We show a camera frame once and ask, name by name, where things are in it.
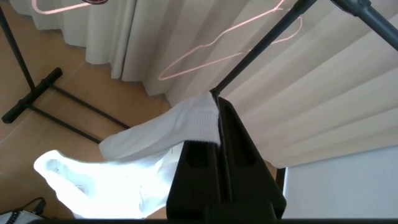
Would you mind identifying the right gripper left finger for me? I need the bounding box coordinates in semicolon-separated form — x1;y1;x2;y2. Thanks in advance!
166;140;233;220

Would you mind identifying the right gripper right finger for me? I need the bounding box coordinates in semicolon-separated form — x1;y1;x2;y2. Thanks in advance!
217;96;287;220

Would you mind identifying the white printed t-shirt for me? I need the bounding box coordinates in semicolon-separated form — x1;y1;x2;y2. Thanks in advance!
33;91;222;220

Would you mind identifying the black clothes rack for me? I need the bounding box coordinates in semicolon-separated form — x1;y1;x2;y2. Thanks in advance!
0;0;398;144

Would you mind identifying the beige curtain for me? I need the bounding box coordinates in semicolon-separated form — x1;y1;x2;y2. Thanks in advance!
9;0;398;169

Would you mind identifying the black cable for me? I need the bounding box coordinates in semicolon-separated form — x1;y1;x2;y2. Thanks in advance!
18;197;47;216

